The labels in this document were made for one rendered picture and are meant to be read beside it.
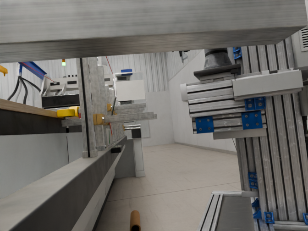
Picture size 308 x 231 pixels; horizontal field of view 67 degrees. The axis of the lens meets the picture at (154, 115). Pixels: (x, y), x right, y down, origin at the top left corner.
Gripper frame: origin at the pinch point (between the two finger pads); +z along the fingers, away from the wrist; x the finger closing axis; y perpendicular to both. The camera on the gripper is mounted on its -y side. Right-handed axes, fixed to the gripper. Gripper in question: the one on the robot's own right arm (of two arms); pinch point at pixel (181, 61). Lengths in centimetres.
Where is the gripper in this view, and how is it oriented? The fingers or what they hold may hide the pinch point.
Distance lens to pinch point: 204.4
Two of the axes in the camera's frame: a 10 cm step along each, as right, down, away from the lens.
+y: 9.3, -1.1, -3.5
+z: 1.0, 9.9, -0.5
